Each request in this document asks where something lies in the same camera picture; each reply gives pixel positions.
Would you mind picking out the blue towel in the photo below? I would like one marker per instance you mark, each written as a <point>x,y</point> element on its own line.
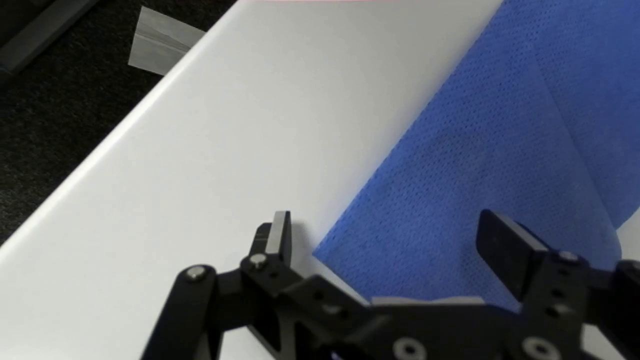
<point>506,132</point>

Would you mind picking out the grey white paper sheet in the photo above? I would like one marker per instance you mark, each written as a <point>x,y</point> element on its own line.
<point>162,41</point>

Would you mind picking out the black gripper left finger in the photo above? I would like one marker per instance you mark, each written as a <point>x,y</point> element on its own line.
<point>266,306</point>

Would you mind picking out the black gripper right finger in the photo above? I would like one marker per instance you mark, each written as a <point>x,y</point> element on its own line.
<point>566,301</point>

